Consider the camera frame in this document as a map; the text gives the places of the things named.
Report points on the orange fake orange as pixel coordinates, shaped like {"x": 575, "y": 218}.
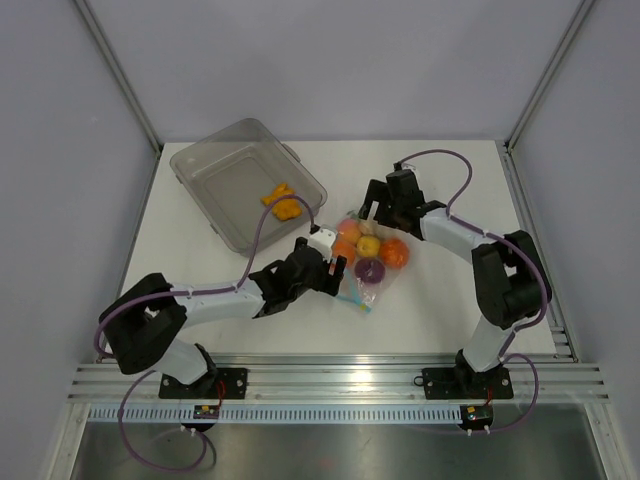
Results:
{"x": 344, "y": 249}

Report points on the white slotted cable duct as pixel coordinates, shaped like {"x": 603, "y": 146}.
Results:
{"x": 280, "y": 414}

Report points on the clear zip top bag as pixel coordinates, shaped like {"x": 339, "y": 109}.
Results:
{"x": 351, "y": 290}

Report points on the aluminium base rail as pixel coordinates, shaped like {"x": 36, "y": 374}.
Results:
{"x": 389, "y": 379}

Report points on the black mount plate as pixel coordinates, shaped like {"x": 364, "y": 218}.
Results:
{"x": 453, "y": 383}
{"x": 228, "y": 384}

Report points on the black left mount plate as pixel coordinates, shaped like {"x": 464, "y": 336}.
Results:
{"x": 228, "y": 384}

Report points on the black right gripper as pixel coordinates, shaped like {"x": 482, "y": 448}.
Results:
{"x": 377, "y": 191}

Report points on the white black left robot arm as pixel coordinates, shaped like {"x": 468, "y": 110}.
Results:
{"x": 142, "y": 326}

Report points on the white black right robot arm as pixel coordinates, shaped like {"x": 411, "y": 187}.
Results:
{"x": 511, "y": 288}

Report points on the purple fake fruit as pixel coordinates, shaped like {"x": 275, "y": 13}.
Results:
{"x": 370, "y": 271}

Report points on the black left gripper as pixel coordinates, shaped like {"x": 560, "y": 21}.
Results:
{"x": 327, "y": 283}

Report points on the yellow-orange fake pretzel cluster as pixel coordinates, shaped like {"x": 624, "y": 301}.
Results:
{"x": 282, "y": 204}

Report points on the right aluminium frame post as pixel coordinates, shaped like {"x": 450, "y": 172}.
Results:
{"x": 552, "y": 67}

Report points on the pink fake peach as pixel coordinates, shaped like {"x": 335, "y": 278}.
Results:
{"x": 349, "y": 231}

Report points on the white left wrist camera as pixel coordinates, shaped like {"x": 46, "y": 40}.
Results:
{"x": 322, "y": 239}

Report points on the black right mount plate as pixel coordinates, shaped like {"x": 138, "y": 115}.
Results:
{"x": 453, "y": 383}

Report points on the aluminium frame post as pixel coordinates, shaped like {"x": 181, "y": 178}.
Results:
{"x": 552, "y": 67}
{"x": 108, "y": 54}

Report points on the red-orange fake pepper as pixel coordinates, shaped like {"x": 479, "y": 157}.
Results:
{"x": 394, "y": 253}

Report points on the left aluminium frame post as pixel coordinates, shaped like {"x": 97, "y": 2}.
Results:
{"x": 108, "y": 54}

